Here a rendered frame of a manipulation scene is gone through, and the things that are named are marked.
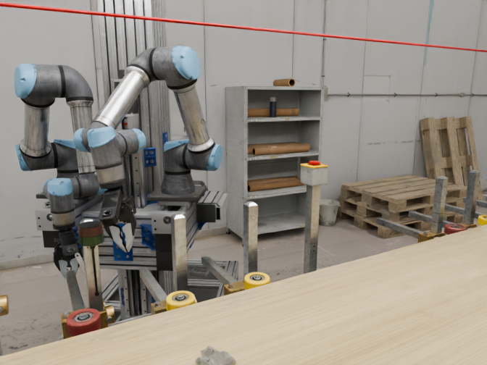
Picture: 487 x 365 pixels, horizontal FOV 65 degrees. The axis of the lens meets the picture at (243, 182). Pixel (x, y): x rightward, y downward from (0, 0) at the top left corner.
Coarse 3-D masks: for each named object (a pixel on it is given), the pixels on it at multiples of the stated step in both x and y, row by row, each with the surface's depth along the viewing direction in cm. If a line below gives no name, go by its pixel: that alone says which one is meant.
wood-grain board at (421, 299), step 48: (432, 240) 152; (480, 240) 152; (288, 288) 114; (336, 288) 114; (384, 288) 114; (432, 288) 114; (480, 288) 114; (96, 336) 91; (144, 336) 91; (192, 336) 91; (240, 336) 91; (288, 336) 91; (336, 336) 91; (384, 336) 91; (432, 336) 91; (480, 336) 91
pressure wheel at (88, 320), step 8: (80, 312) 100; (88, 312) 100; (96, 312) 100; (72, 320) 96; (80, 320) 97; (88, 320) 96; (96, 320) 97; (72, 328) 95; (80, 328) 95; (88, 328) 95; (96, 328) 97; (72, 336) 95
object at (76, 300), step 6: (72, 270) 135; (66, 276) 130; (72, 276) 130; (72, 282) 126; (72, 288) 122; (78, 288) 122; (72, 294) 118; (78, 294) 118; (72, 300) 115; (78, 300) 115; (72, 306) 112; (78, 306) 111; (84, 306) 112
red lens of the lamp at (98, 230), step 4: (80, 228) 96; (84, 228) 95; (88, 228) 95; (92, 228) 96; (96, 228) 96; (100, 228) 97; (80, 232) 96; (84, 232) 96; (88, 232) 96; (92, 232) 96; (96, 232) 97; (100, 232) 98; (84, 236) 96; (88, 236) 96; (92, 236) 96
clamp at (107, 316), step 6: (108, 306) 110; (72, 312) 107; (102, 312) 107; (108, 312) 108; (114, 312) 109; (102, 318) 107; (108, 318) 107; (114, 318) 108; (66, 324) 102; (102, 324) 107; (66, 330) 103; (66, 336) 103
